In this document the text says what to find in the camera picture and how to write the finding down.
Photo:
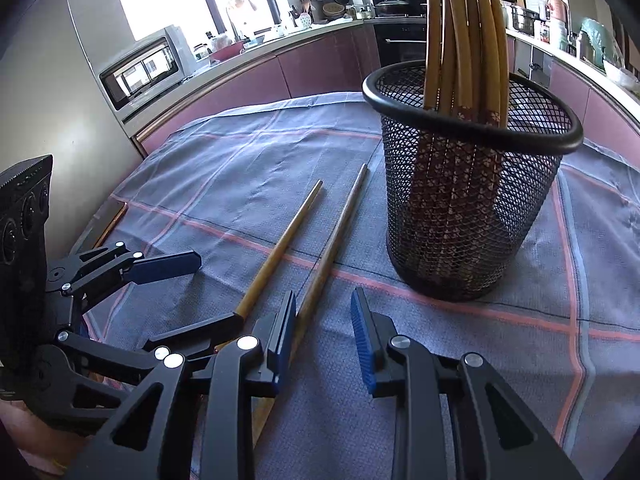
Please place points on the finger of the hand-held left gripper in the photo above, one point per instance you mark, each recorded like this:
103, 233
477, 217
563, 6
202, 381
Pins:
165, 265
200, 332

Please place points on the wooden chopstick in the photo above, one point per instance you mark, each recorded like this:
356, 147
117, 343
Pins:
335, 240
285, 245

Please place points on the blue checkered tablecloth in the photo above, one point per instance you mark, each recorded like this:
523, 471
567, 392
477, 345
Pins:
225, 175

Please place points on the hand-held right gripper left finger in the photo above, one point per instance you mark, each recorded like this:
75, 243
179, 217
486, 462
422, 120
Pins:
282, 340

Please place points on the purple kitchen cabinets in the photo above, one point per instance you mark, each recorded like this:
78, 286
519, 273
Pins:
310, 67

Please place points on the pink kettle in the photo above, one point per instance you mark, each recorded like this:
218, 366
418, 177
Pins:
556, 9

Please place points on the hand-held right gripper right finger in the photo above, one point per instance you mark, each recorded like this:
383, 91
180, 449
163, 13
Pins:
364, 340

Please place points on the black lidded wok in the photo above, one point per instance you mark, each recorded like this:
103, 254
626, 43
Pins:
391, 7

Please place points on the pale green cover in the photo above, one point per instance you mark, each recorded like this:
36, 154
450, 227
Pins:
597, 37

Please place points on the black mesh basket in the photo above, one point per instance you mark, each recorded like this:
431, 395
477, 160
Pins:
530, 185

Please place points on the silver microwave oven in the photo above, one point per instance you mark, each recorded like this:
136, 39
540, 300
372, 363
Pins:
145, 72

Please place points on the kitchen faucet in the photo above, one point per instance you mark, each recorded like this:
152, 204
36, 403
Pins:
234, 12

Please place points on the bundle of wooden chopsticks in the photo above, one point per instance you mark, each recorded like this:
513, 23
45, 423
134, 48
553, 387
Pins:
450, 35

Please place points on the stainless steel refrigerator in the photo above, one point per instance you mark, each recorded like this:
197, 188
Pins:
55, 85

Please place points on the black integrated stove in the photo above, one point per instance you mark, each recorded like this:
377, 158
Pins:
395, 45

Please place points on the red basin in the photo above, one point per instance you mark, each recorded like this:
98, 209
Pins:
227, 51

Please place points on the person's left hand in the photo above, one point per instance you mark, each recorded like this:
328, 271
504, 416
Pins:
45, 435

